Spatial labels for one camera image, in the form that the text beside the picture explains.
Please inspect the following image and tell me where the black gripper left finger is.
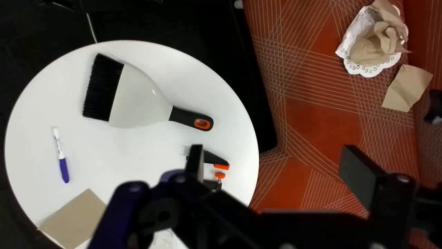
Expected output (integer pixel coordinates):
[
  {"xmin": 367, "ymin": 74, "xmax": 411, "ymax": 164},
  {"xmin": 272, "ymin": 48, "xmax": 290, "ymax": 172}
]
[{"xmin": 87, "ymin": 143, "xmax": 249, "ymax": 249}]

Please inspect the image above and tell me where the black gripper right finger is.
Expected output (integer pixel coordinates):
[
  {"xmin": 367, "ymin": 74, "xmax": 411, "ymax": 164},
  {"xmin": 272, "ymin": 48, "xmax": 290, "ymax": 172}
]
[{"xmin": 338, "ymin": 143, "xmax": 442, "ymax": 249}]

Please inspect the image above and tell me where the white pen with blue cap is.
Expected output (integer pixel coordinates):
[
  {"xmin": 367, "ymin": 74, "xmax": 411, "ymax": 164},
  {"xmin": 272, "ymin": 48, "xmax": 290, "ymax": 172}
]
[{"xmin": 51, "ymin": 125, "xmax": 71, "ymax": 185}]

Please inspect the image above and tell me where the brown cardboard piece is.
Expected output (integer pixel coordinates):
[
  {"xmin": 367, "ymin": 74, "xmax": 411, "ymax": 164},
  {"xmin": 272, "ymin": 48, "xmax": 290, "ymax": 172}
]
[{"xmin": 38, "ymin": 186, "xmax": 109, "ymax": 249}]

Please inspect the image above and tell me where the orange patterned sofa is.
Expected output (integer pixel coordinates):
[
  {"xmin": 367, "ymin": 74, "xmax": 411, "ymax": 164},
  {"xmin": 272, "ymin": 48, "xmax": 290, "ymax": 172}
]
[{"xmin": 240, "ymin": 0, "xmax": 442, "ymax": 249}]

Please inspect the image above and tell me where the brown paper napkin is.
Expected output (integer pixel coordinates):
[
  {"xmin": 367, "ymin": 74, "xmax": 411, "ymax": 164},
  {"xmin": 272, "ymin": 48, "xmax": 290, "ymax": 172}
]
[{"xmin": 379, "ymin": 63, "xmax": 433, "ymax": 113}]

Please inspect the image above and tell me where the crumpled paper with white doily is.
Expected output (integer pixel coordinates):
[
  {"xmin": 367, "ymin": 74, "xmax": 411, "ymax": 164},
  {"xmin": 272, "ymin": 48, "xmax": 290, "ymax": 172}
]
[{"xmin": 334, "ymin": 0, "xmax": 411, "ymax": 78}]

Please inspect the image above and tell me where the black bar clamp orange handle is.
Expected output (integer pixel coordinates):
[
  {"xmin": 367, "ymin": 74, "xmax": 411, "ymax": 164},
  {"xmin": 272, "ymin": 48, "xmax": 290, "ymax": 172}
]
[{"xmin": 201, "ymin": 149, "xmax": 230, "ymax": 190}]

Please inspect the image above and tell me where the orange handled scraper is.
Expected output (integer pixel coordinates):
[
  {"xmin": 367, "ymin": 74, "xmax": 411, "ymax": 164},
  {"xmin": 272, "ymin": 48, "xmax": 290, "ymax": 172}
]
[{"xmin": 81, "ymin": 52, "xmax": 215, "ymax": 132}]

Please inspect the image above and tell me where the thin grey cable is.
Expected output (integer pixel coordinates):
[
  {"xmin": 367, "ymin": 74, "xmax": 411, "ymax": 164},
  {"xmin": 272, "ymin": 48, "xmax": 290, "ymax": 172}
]
[{"xmin": 45, "ymin": 0, "xmax": 99, "ymax": 44}]

